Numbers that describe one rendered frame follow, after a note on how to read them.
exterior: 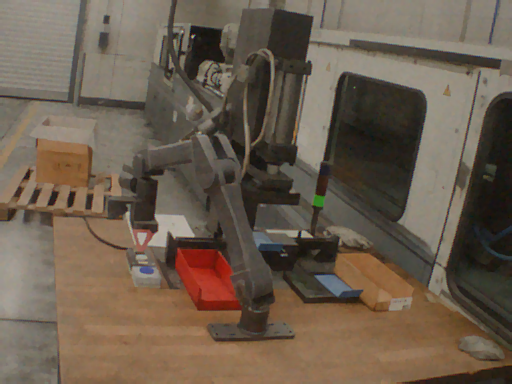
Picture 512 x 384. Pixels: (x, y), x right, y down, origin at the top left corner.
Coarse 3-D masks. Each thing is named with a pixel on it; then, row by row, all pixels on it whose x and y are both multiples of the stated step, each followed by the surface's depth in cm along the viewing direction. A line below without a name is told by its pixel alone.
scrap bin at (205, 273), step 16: (176, 256) 153; (192, 256) 155; (208, 256) 157; (192, 272) 139; (208, 272) 155; (224, 272) 150; (192, 288) 137; (208, 288) 145; (224, 288) 146; (208, 304) 133; (224, 304) 134
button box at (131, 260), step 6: (84, 216) 180; (90, 228) 169; (96, 234) 165; (102, 240) 162; (114, 246) 160; (120, 246) 160; (126, 252) 153; (132, 252) 152; (126, 258) 153; (132, 258) 148; (150, 258) 150; (132, 264) 145; (138, 264) 145; (144, 264) 146; (150, 264) 147
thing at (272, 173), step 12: (240, 156) 175; (252, 156) 178; (252, 168) 164; (264, 168) 168; (276, 168) 158; (252, 180) 161; (264, 180) 155; (276, 180) 155; (288, 180) 156; (252, 192) 155; (264, 192) 156; (276, 192) 157; (288, 192) 159; (264, 204) 161; (276, 204) 158; (288, 204) 160
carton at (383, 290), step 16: (352, 256) 169; (368, 256) 172; (336, 272) 167; (352, 272) 159; (368, 272) 171; (384, 272) 163; (352, 288) 158; (368, 288) 150; (384, 288) 162; (400, 288) 155; (368, 304) 149; (384, 304) 148; (400, 304) 150
